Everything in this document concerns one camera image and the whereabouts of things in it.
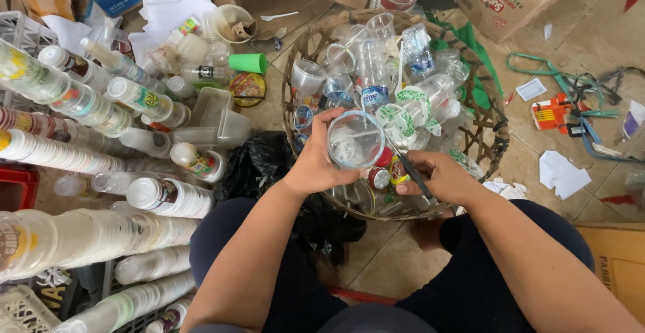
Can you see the person's right hand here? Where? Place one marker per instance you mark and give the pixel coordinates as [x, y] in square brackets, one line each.
[446, 179]

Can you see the person's left hand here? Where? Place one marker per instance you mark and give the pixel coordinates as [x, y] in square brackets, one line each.
[307, 167]

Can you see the black cutter knife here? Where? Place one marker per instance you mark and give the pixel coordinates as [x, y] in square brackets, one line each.
[415, 176]

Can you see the clear plastic cup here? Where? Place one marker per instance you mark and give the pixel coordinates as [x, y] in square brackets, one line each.
[355, 141]

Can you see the black plastic bag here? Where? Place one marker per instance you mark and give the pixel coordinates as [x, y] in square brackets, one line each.
[257, 164]

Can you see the crumpled white tissue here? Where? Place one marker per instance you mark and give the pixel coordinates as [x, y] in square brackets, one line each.
[504, 188]

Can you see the woven bamboo basket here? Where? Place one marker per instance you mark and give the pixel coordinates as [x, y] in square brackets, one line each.
[491, 136]

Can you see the heap of used plastic cups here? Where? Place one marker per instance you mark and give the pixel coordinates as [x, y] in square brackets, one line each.
[428, 96]

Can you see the round yellow red lid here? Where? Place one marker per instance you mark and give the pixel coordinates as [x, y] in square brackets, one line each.
[248, 89]

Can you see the clear square plastic container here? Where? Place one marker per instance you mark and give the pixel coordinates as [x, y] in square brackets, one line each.
[221, 116]

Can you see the clear bottle with blue label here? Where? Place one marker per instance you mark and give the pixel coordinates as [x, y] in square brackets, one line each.
[374, 78]

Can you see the white paper sheet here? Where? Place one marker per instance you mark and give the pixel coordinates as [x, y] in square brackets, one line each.
[562, 174]

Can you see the clear flat plastic container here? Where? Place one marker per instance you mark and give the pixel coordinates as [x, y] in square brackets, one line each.
[194, 135]

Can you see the green plastic cup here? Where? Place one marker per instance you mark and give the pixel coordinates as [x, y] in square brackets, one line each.
[248, 63]

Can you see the small white paper card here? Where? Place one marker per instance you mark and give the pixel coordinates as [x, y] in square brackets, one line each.
[531, 89]

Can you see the orange hand tool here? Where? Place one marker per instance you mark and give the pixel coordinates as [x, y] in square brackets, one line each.
[552, 114]

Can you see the person's dark trousers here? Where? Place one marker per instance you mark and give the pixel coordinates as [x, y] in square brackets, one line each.
[297, 292]

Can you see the green plastic bag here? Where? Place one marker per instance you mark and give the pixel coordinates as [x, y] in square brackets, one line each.
[473, 53]

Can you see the cream plastic bowl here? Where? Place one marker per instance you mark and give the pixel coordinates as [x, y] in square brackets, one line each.
[229, 21]

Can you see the cardboard box with red print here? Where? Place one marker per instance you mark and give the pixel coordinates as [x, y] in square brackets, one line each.
[509, 0]

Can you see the white purple wrapper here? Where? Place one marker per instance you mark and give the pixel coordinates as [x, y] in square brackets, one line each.
[634, 119]

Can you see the rows of stacked plastic cups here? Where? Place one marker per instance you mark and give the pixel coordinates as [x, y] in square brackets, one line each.
[95, 182]

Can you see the red plastic crate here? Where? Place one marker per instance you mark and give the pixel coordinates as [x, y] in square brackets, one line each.
[17, 189]

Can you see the white plastic crate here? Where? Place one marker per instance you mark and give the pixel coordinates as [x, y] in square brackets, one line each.
[22, 28]

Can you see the cream plastic crate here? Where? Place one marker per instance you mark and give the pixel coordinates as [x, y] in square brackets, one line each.
[22, 310]

